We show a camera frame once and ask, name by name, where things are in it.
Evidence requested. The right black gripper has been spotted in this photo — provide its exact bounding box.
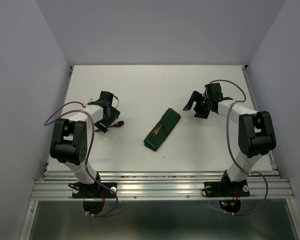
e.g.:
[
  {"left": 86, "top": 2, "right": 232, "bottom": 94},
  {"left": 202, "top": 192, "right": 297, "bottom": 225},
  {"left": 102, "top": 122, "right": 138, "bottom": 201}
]
[{"left": 182, "top": 90, "right": 212, "bottom": 119}]

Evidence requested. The brown wooden spoon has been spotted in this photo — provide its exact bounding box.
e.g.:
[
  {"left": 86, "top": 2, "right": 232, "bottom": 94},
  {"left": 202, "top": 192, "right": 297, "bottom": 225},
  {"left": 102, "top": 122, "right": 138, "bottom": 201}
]
[{"left": 94, "top": 120, "right": 125, "bottom": 133}]

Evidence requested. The dark green cloth napkin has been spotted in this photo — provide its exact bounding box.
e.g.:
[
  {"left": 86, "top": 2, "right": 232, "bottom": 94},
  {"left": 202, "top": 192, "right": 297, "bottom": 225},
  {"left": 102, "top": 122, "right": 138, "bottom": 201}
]
[{"left": 143, "top": 108, "right": 181, "bottom": 152}]

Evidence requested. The brown wooden fork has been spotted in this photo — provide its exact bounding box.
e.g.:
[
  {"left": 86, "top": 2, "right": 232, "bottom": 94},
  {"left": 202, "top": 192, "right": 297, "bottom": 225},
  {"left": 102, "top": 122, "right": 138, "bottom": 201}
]
[{"left": 150, "top": 124, "right": 163, "bottom": 138}]

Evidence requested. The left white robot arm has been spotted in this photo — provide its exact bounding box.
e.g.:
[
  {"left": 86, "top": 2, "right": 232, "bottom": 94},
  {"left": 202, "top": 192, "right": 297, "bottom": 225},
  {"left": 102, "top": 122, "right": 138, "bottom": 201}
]
[{"left": 44, "top": 91, "right": 123, "bottom": 197}]

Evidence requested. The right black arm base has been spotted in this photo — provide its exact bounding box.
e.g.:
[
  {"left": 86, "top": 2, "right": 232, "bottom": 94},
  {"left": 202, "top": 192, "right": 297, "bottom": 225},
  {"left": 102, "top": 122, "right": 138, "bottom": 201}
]
[{"left": 201, "top": 175, "right": 250, "bottom": 198}]

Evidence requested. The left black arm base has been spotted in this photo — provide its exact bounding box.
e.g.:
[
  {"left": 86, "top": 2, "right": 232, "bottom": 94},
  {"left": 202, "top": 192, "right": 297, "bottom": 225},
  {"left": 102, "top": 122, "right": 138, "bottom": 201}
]
[{"left": 68, "top": 182, "right": 115, "bottom": 199}]

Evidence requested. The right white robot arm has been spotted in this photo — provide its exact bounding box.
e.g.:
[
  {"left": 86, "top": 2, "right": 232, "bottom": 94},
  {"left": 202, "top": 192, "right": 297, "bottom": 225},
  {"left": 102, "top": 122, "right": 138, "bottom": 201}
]
[{"left": 183, "top": 80, "right": 277, "bottom": 195}]

